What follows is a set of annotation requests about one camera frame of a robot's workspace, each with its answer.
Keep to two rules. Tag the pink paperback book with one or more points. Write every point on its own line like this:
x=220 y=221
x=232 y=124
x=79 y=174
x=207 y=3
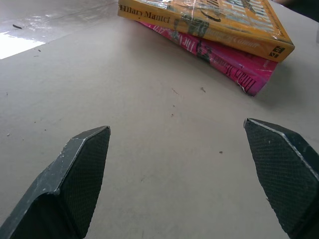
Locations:
x=224 y=62

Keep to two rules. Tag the yellow paperback book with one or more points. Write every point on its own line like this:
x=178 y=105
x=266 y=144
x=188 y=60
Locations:
x=224 y=22

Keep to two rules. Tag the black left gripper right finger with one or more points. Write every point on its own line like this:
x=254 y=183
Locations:
x=286 y=174

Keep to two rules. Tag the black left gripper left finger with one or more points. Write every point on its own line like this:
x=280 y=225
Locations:
x=62 y=189

